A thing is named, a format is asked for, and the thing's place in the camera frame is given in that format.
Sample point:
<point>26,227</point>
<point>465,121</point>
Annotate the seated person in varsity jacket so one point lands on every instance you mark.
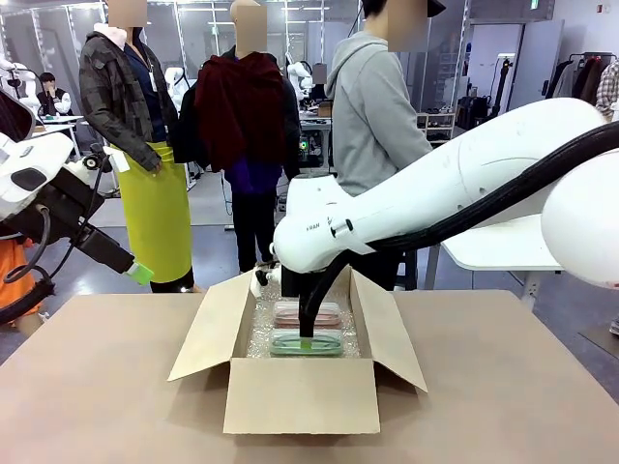
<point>53,96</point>

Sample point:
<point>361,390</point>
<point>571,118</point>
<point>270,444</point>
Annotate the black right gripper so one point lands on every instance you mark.
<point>292,282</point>

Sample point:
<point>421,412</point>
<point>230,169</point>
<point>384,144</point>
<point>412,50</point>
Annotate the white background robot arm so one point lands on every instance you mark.
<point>175,82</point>
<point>300,77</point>

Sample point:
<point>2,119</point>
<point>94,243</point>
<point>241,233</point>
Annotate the mannequin with yellow skirt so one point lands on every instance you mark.
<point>150,193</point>

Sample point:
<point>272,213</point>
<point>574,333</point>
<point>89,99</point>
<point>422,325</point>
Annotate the dark suitcases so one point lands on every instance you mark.
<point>471,111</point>

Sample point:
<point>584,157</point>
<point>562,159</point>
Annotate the background office desk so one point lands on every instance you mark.
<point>58,123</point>

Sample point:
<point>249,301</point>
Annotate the white paper tag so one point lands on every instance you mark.
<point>117,159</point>

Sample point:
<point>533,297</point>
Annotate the grey sneaker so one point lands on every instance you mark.
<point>615,326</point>

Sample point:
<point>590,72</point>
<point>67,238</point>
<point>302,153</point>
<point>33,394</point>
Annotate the white shoe rack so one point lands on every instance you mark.
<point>440,128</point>

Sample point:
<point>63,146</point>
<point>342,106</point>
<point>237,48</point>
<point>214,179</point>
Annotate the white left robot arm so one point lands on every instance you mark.
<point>29,164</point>

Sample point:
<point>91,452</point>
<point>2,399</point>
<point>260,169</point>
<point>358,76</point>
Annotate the green glasses case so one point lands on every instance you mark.
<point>285,344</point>

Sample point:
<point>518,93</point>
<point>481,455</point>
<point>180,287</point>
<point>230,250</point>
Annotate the orange garment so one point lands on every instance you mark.
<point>14,270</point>

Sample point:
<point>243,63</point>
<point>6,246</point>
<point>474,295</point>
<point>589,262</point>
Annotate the black tripod stand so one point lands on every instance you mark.
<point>500,87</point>

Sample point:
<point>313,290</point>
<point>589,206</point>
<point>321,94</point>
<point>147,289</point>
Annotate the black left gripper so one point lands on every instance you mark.
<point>104,249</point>

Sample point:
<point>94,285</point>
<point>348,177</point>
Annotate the person in grey hoodie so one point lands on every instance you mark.
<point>372,121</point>

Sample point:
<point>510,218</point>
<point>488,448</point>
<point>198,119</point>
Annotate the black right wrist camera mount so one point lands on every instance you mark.
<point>266,280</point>

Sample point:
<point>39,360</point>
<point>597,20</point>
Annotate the black plastic stool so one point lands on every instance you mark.
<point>408,270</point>

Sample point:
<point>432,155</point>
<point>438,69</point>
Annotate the clothes rack with garments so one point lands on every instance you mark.
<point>580,77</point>

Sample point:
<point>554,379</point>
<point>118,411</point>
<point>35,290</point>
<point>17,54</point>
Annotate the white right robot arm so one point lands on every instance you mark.
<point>435,193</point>

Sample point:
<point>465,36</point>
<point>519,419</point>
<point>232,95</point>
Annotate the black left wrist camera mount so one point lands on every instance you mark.
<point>63,198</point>

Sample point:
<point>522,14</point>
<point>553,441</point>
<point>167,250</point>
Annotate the white side table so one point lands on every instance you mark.
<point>498,246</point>

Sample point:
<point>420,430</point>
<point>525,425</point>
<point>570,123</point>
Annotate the pink glasses case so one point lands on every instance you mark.
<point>285,316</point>

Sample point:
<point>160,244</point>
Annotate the clear bubble wrap sheet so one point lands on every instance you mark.
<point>258,333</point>

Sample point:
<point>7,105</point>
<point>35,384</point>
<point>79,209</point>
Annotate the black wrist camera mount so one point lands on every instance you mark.
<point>63,198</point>
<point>266,280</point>

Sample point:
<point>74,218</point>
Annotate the computer with coloured lights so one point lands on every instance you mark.
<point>312,150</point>

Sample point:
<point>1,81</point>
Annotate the open brown cardboard box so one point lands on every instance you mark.
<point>300,396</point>

